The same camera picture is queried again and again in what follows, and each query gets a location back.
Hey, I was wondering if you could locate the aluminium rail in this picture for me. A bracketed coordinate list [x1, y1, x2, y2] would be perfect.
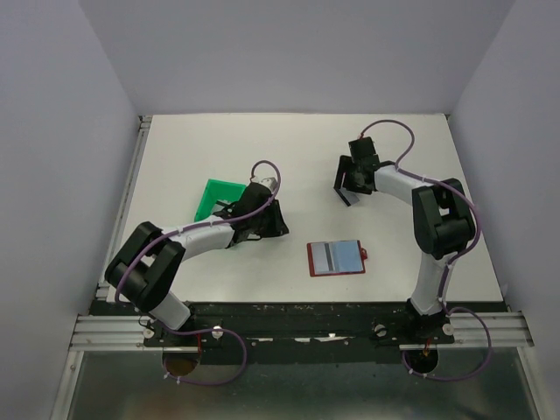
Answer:
[70, 312, 535, 353]
[94, 115, 153, 301]

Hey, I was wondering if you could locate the green plastic card tray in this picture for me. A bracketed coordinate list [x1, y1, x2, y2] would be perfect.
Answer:
[194, 179, 246, 222]

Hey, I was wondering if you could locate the white magnetic stripe card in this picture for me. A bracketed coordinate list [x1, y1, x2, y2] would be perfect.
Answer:
[335, 188, 360, 207]

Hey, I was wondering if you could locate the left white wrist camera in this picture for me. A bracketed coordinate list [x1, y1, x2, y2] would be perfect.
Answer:
[250, 176, 278, 192]

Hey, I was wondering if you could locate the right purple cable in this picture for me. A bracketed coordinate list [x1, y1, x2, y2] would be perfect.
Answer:
[358, 119, 494, 382]

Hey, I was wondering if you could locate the red card holder wallet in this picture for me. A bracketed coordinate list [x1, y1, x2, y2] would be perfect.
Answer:
[306, 240, 368, 277]

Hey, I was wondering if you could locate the white striped card back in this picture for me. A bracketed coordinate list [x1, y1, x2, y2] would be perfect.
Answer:
[332, 241, 363, 273]

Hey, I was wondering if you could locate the front aluminium rail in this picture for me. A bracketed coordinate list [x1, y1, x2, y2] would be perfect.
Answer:
[70, 312, 535, 353]

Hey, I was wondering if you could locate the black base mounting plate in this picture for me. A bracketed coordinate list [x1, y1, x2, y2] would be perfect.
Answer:
[142, 299, 456, 367]

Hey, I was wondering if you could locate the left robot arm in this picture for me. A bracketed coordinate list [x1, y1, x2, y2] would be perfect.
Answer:
[104, 178, 289, 346]

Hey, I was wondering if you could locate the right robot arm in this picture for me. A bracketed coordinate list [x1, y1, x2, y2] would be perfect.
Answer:
[333, 137, 479, 343]

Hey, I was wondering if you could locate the left aluminium rail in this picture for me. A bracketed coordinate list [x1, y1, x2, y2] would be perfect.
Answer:
[94, 115, 153, 301]

